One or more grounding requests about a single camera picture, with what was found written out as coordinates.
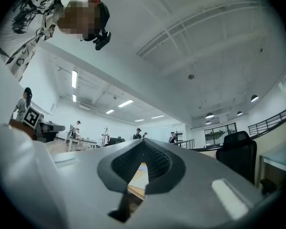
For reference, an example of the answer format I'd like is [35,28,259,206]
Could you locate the black framed glass doors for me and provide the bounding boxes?
[204,122,237,148]

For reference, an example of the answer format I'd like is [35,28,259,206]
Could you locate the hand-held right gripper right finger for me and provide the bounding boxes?
[133,138,276,229]

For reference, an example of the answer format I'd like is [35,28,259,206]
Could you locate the black head-worn camera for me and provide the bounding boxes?
[84,29,112,51]

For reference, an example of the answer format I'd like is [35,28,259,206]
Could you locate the group of ceiling tube lights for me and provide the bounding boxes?
[71,69,165,123]

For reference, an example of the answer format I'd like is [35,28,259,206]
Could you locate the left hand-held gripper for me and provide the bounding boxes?
[22,105,65,143]

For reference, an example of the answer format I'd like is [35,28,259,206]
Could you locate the person's head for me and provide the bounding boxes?
[57,0,110,42]

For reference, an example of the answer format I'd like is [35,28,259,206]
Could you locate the black metal balcony railing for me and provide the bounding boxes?
[247,105,286,136]

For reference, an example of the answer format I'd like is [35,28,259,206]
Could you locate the white work table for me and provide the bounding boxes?
[68,136,98,150]

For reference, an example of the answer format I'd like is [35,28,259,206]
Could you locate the white ceiling cable tray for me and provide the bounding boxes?
[135,0,272,58]

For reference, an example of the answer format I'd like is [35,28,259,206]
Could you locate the person's left forearm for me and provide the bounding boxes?
[9,117,36,141]

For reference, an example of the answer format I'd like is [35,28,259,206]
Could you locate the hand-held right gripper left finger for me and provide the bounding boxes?
[47,138,146,229]

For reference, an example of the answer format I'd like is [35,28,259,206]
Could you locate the short black metal railing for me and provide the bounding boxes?
[175,138,195,150]

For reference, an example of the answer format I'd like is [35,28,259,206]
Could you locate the black mesh office chair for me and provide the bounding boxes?
[215,130,257,185]
[104,136,126,147]

